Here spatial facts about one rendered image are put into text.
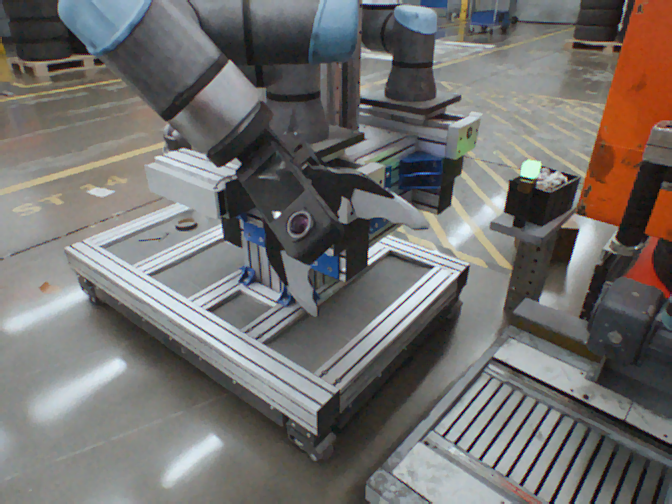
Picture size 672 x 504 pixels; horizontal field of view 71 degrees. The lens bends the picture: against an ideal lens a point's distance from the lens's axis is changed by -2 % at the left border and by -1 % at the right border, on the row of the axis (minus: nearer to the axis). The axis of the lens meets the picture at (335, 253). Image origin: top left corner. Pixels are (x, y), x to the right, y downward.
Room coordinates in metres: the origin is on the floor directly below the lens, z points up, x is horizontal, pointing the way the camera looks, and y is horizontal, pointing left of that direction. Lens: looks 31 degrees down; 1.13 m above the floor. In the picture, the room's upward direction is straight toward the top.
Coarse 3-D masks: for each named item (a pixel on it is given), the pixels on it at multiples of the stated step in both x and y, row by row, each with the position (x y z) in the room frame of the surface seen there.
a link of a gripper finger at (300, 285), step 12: (288, 264) 0.40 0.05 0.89; (300, 264) 0.40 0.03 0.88; (288, 276) 0.40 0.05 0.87; (300, 276) 0.40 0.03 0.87; (288, 288) 0.40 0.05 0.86; (300, 288) 0.40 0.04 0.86; (312, 288) 0.40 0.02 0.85; (300, 300) 0.40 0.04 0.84; (312, 300) 0.40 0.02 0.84; (312, 312) 0.40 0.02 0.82
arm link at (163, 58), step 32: (64, 0) 0.38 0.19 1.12; (96, 0) 0.38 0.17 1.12; (128, 0) 0.38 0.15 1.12; (160, 0) 0.40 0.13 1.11; (96, 32) 0.38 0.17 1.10; (128, 32) 0.37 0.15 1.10; (160, 32) 0.38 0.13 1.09; (192, 32) 0.40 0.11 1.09; (128, 64) 0.38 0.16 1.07; (160, 64) 0.38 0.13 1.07; (192, 64) 0.39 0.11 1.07; (224, 64) 0.41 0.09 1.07; (160, 96) 0.38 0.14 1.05; (192, 96) 0.38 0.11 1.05
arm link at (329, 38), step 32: (256, 0) 0.49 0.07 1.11; (288, 0) 0.50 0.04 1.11; (320, 0) 0.50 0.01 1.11; (352, 0) 0.51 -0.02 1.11; (256, 32) 0.49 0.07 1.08; (288, 32) 0.49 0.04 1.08; (320, 32) 0.49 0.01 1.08; (352, 32) 0.50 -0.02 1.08; (256, 64) 0.51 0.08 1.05; (288, 64) 0.51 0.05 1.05
